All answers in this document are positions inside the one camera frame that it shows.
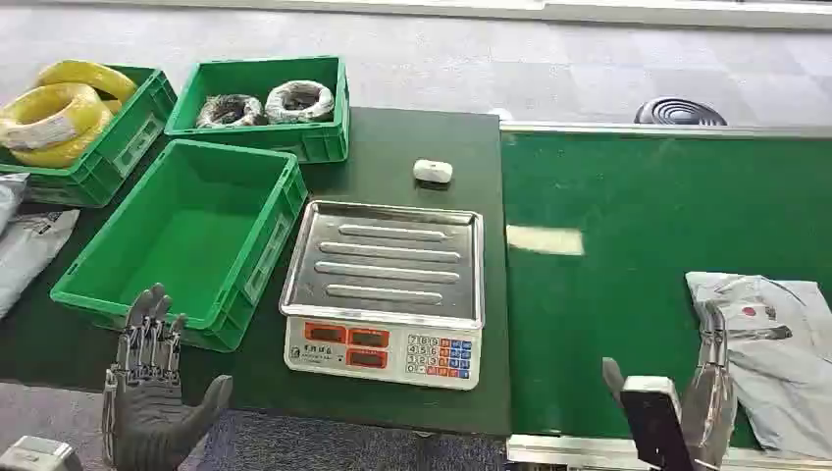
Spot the small white rounded device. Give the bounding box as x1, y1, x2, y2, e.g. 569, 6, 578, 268
412, 158, 455, 185

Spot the black ribbed round object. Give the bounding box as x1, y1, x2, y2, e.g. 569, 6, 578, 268
633, 96, 729, 128

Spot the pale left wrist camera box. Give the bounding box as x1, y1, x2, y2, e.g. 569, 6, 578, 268
0, 436, 83, 471

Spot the empty green plastic crate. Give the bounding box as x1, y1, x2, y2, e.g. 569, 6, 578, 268
49, 138, 309, 354

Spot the grey parcel bag, red mark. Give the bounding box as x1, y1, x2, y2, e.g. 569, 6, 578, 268
685, 271, 832, 460

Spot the green crate with yellow coils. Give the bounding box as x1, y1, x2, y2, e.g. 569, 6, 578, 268
0, 64, 179, 209

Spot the green crate with grey coils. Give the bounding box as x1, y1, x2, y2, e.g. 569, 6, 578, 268
163, 55, 351, 166

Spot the green conveyor belt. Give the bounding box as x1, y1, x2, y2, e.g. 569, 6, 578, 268
500, 130, 832, 451

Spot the grey wrapped cable coil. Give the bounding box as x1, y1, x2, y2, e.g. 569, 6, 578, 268
264, 79, 337, 126
195, 93, 269, 130

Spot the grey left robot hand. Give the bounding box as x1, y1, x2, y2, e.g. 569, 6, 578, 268
101, 284, 234, 471

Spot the yellow cable coil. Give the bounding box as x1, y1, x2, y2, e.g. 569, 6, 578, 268
0, 82, 105, 151
34, 59, 138, 105
9, 99, 124, 170

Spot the grey plastic parcel bag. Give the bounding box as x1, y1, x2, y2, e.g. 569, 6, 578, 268
0, 172, 31, 236
0, 208, 81, 321

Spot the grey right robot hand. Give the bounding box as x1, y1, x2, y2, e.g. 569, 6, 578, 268
600, 301, 740, 471

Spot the silver conveyor frame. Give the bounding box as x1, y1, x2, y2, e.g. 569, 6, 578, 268
498, 119, 832, 471

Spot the white scale with steel pan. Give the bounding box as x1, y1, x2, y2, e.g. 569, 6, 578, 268
279, 199, 487, 392

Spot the black-and-white right wrist camera box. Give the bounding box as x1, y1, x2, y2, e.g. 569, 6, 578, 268
619, 375, 696, 471

